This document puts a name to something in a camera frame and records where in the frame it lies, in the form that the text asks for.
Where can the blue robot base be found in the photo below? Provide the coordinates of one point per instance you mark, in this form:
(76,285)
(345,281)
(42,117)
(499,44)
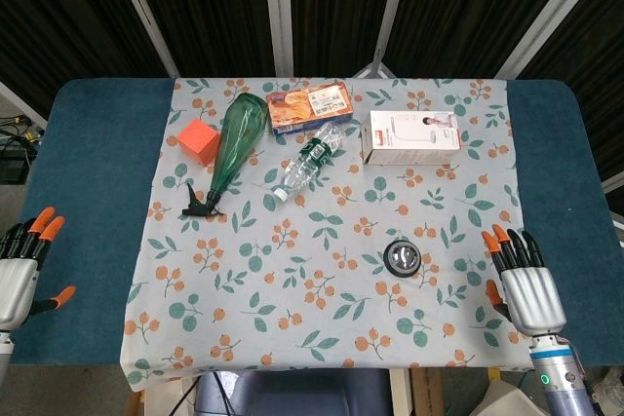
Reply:
(292,394)

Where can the white desk lamp box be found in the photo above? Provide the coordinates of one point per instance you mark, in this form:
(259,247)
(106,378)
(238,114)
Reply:
(414,138)

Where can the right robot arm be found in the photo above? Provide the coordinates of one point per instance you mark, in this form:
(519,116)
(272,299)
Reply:
(560,377)

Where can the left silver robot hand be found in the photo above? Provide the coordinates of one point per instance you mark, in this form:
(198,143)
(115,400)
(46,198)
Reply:
(17,284)

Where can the orange biscuit box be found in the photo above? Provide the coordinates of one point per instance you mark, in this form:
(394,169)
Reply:
(309,109)

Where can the black folding screen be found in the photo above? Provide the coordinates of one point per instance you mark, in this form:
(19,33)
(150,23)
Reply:
(312,7)

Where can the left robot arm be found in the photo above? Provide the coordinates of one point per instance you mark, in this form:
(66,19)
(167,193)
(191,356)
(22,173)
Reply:
(4,352)

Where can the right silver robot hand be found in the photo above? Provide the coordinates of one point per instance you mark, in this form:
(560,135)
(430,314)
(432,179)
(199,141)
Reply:
(531,296)

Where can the orange cube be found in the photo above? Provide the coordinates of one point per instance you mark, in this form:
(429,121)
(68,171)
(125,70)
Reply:
(197,140)

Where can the green plastic spray bottle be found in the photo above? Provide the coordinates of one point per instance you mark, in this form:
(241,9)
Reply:
(234,143)

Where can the floral patterned tablecloth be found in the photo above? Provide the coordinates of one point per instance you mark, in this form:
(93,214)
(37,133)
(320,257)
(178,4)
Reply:
(322,250)

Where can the clear plastic water bottle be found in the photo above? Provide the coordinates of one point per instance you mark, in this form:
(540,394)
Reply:
(312,158)

